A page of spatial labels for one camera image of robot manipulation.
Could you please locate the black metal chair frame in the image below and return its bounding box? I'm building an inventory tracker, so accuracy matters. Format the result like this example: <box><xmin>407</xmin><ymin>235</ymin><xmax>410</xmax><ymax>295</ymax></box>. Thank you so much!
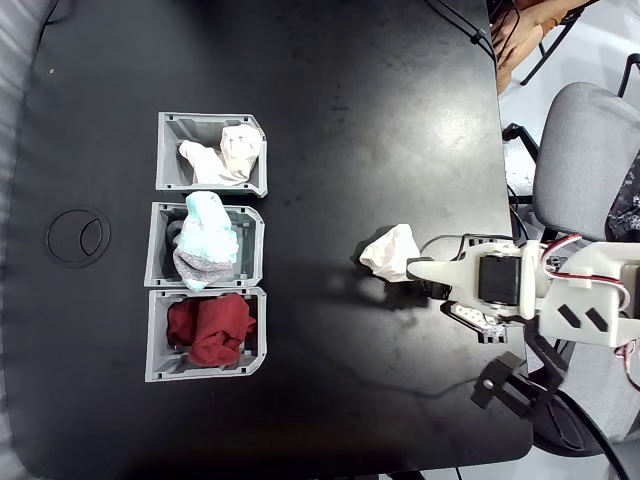
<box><xmin>519</xmin><ymin>0</ymin><xmax>601</xmax><ymax>86</ymax></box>

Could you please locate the grey fabric chair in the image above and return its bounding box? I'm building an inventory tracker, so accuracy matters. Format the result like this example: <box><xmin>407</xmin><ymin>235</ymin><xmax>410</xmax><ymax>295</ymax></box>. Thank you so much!
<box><xmin>502</xmin><ymin>52</ymin><xmax>640</xmax><ymax>480</ymax></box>

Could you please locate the black bracket with screw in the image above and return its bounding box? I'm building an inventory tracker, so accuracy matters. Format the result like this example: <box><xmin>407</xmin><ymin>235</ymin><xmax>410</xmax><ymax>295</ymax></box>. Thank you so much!
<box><xmin>469</xmin><ymin>324</ymin><xmax>569</xmax><ymax>421</ymax></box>

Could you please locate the person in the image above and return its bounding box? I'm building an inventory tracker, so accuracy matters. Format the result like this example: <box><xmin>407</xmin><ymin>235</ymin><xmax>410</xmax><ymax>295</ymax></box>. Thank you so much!
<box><xmin>492</xmin><ymin>0</ymin><xmax>596</xmax><ymax>96</ymax></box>

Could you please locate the white ribbed sock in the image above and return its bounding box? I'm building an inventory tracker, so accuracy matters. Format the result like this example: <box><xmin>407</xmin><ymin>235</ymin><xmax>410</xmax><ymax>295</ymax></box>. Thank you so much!
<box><xmin>358</xmin><ymin>223</ymin><xmax>421</xmax><ymax>284</ymax></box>

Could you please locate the black cable bundle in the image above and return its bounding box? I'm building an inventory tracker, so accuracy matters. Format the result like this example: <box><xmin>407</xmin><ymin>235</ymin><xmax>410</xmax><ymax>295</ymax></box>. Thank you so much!
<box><xmin>424</xmin><ymin>0</ymin><xmax>497</xmax><ymax>56</ymax></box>

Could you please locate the dark patterned fabric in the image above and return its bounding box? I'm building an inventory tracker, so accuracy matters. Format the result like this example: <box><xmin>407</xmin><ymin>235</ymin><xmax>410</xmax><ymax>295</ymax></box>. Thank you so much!
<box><xmin>604</xmin><ymin>152</ymin><xmax>640</xmax><ymax>241</ymax></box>

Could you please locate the dark red sock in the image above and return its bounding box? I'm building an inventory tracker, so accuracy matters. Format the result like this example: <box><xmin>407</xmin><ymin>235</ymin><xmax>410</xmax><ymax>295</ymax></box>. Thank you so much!
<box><xmin>167</xmin><ymin>293</ymin><xmax>257</xmax><ymax>366</ymax></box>

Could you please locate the white smooth sock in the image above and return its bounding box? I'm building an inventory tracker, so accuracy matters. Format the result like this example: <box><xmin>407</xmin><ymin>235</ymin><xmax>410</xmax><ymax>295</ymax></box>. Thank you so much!
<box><xmin>178</xmin><ymin>124</ymin><xmax>264</xmax><ymax>186</ymax></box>

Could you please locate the black camera box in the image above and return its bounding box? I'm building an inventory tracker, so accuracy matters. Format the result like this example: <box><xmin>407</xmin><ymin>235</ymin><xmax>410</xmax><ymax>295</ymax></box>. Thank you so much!
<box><xmin>422</xmin><ymin>279</ymin><xmax>454</xmax><ymax>304</ymax></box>

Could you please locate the teal and grey sock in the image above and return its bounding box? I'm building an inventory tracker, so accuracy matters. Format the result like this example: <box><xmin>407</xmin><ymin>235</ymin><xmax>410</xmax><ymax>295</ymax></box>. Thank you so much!
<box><xmin>172</xmin><ymin>190</ymin><xmax>240</xmax><ymax>292</ymax></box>

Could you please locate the thin black camera cable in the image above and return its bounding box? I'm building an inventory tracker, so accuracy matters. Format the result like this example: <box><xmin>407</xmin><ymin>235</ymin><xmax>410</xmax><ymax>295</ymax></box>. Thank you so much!
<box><xmin>364</xmin><ymin>374</ymin><xmax>479</xmax><ymax>400</ymax></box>

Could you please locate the round black cable grommet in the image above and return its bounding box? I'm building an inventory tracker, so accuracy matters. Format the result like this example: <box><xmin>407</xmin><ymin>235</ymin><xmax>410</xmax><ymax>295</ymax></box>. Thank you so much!
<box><xmin>48</xmin><ymin>208</ymin><xmax>112</xmax><ymax>270</ymax></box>

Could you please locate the grey plastic bin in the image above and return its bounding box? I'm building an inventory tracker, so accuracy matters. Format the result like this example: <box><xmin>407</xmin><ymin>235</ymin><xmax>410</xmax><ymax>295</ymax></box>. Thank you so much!
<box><xmin>143</xmin><ymin>201</ymin><xmax>266</xmax><ymax>289</ymax></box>
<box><xmin>157</xmin><ymin>111</ymin><xmax>269</xmax><ymax>199</ymax></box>
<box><xmin>144</xmin><ymin>286</ymin><xmax>268</xmax><ymax>384</ymax></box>

